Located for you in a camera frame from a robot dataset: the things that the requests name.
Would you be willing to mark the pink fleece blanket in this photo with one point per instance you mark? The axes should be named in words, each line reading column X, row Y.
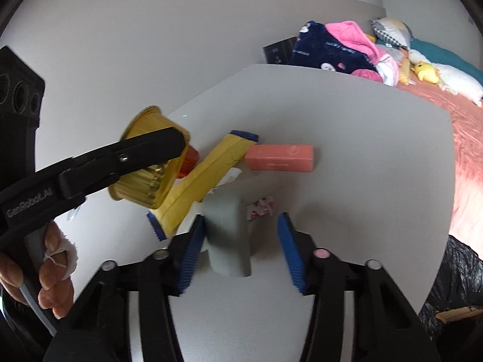
column 354, row 37

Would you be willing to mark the teal pillow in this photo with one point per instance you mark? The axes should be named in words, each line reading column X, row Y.
column 445, row 54

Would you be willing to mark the black trash bag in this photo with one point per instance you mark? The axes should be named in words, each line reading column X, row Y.
column 456, row 271

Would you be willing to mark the white goose plush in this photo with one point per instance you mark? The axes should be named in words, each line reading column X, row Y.
column 460, row 83

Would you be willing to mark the orange bottle cap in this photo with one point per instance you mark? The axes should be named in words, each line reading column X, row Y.
column 190, row 160

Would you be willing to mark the checkered pillow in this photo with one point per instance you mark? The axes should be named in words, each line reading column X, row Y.
column 392, row 30

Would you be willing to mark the red white wrapper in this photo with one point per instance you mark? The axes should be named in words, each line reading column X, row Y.
column 260, row 208

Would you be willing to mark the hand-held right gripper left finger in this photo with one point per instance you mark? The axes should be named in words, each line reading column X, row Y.
column 190, row 252

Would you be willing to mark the metal desk grommet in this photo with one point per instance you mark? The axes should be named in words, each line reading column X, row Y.
column 71, row 215

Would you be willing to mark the white pink-trimmed cloth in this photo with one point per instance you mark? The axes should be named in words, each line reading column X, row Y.
column 388, row 66

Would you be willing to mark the brown cardboard piece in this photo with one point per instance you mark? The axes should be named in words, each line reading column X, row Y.
column 456, row 315

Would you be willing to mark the yellow duck plush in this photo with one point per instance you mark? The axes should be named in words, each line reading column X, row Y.
column 426, row 72

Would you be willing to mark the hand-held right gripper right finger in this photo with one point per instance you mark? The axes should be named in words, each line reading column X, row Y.
column 290, row 250

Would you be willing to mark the gold foil cup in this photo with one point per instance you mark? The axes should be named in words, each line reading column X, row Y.
column 147, row 190

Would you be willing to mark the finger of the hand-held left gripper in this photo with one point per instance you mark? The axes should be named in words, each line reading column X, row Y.
column 132, row 156

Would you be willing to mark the yellow knitted cloth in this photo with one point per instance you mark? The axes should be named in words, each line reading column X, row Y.
column 403, row 71

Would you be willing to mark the person's left hand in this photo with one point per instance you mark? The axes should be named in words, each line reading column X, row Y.
column 53, row 290

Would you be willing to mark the black wall socket panel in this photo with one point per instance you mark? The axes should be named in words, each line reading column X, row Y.
column 279, row 52

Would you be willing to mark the pink cardboard box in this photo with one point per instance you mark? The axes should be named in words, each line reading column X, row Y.
column 279, row 157

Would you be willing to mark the yellow paper wrapper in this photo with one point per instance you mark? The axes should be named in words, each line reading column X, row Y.
column 203, row 181

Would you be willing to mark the grey cardboard tube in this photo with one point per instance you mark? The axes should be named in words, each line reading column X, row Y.
column 228, row 233

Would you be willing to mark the pink bedsheet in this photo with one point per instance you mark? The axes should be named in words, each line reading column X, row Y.
column 468, row 166

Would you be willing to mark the navy printed blanket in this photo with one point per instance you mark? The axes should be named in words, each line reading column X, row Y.
column 320, row 51

